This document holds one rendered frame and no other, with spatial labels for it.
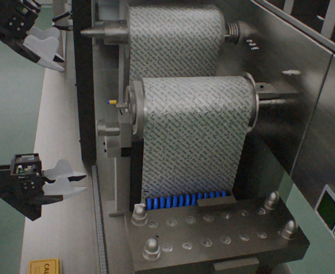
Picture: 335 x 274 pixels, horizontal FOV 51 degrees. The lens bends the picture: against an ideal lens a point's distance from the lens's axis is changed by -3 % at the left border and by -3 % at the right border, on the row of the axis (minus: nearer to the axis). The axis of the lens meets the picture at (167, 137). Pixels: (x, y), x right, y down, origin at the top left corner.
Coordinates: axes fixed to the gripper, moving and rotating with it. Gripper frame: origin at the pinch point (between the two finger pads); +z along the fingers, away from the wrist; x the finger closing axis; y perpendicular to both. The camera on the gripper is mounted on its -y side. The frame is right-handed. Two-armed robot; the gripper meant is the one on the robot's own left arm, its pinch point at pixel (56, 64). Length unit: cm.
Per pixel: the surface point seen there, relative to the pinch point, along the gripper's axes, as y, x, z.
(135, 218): -13.4, -16.0, 30.3
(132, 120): 1.4, -5.5, 18.5
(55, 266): -34.9, -17.1, 24.1
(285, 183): 9, 5, 81
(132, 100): 4.7, -4.2, 16.0
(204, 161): 4.0, -8.3, 38.2
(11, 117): -140, 203, 43
